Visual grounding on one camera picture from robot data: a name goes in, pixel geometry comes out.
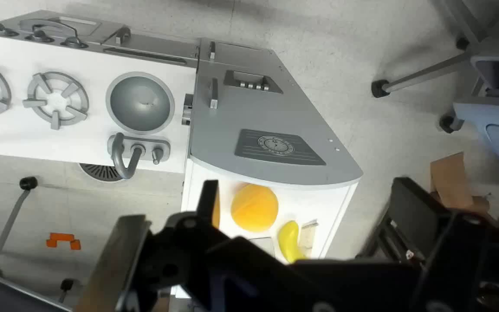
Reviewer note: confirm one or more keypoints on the brown cardboard piece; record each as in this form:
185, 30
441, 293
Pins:
450, 181

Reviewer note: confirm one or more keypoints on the white grey toy kitchen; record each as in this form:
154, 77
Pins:
242, 122

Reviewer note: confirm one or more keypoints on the yellow banana toy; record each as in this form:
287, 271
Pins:
289, 241

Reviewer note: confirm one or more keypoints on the office chair base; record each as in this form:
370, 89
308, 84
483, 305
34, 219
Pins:
492, 118

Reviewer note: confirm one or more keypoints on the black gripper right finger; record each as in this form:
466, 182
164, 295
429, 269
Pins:
415, 226

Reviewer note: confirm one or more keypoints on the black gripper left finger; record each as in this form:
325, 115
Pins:
206, 231

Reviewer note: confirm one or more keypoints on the grey camera tripod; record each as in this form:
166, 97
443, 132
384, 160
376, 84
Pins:
6, 231

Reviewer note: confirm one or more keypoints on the orange floor marker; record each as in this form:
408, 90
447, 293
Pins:
62, 241

